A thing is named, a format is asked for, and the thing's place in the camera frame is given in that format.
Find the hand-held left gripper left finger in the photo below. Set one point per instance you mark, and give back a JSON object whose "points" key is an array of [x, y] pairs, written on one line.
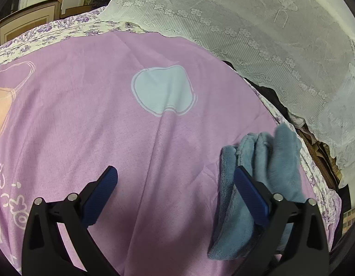
{"points": [[102, 189]]}

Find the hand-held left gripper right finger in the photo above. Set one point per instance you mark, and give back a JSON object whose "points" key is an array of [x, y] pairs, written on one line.
{"points": [[249, 189]]}

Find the blue fleece garment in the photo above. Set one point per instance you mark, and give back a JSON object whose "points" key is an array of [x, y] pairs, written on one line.
{"points": [[263, 161]]}

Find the pink printed bed sheet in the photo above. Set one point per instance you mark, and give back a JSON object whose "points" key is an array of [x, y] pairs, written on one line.
{"points": [[108, 120]]}

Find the purple floral bed cover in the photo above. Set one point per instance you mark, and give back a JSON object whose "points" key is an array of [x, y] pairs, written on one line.
{"points": [[50, 28]]}

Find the white lace curtain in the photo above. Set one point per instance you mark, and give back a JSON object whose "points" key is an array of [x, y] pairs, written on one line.
{"points": [[252, 11]]}

